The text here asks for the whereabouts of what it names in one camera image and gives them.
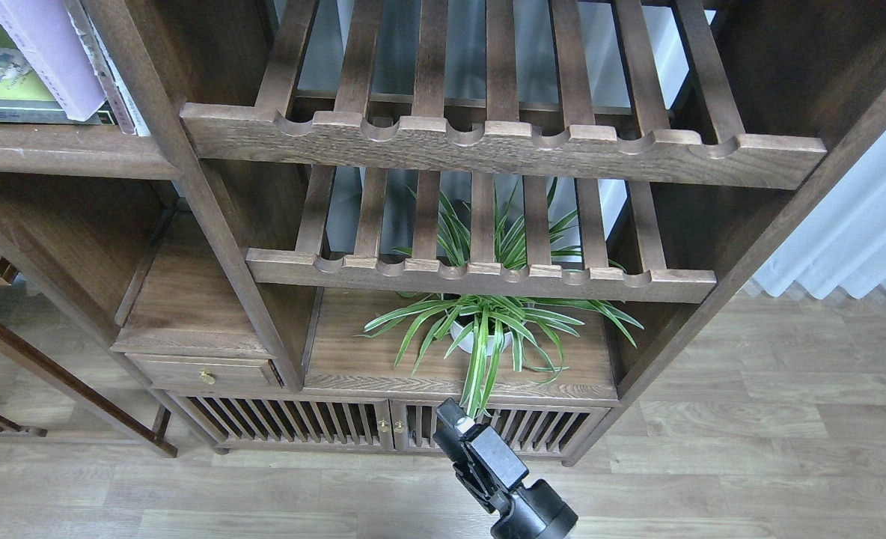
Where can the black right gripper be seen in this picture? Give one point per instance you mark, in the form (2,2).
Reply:
(491,471)

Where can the green and black book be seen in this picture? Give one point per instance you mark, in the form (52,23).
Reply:
(24,98)

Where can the pale purple white book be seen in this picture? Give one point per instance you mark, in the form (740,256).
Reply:
(44,33)

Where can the right slatted cabinet door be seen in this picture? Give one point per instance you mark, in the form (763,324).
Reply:
(533,431)

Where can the slatted cabinet door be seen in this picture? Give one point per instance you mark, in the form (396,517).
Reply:
(533,431)
(289,424)

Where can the green spider plant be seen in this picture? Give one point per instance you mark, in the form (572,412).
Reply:
(498,328)

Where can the left slatted cabinet door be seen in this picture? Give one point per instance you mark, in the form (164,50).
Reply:
(289,424)

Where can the dark wooden bookshelf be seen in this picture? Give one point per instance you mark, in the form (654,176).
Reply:
(289,191)

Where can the wooden drawer with brass knob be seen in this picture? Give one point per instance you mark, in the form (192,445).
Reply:
(208,373)

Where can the white pleated curtain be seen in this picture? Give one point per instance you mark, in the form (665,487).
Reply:
(841,246)

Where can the white book spine upright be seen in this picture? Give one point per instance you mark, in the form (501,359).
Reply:
(122,105)

